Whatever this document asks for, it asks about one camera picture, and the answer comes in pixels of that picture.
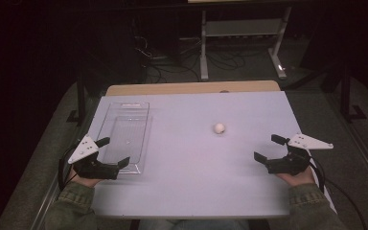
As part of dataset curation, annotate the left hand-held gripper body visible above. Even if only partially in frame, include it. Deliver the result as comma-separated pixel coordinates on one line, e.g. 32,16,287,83
67,133,121,180

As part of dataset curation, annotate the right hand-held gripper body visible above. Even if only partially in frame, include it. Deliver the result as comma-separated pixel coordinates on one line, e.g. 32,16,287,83
266,133,334,176

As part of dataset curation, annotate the clear plastic tray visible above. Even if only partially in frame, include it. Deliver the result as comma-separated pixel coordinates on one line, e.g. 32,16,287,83
96,101,153,175

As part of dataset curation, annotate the small white ball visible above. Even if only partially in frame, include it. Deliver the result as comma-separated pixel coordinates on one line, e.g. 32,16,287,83
213,122,227,135

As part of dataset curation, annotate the person's right hand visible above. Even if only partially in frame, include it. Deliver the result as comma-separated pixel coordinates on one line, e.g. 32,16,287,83
276,166,316,188

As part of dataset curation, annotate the person's left hand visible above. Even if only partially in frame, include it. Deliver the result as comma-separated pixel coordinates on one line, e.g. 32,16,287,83
68,167,104,189

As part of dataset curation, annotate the black metal stand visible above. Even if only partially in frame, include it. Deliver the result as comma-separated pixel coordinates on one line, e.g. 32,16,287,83
65,72,88,127
338,61,368,125

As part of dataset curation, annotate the wooden table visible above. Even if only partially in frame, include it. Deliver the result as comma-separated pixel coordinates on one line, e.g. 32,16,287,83
104,80,282,97

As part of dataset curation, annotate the white metal stand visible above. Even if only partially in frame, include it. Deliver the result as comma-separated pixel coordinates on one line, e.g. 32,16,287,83
199,6,293,81

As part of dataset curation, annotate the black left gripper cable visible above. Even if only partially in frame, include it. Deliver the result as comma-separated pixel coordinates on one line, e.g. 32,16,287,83
57,145,80,193

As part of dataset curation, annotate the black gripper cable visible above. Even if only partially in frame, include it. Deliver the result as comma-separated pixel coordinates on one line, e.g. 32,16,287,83
57,145,80,193
309,155,368,230

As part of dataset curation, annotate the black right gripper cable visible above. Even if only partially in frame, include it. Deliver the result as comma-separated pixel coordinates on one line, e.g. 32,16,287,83
309,155,368,230

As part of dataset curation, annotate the bundle of black floor cables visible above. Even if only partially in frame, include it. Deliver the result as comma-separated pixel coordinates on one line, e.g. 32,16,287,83
133,34,271,84

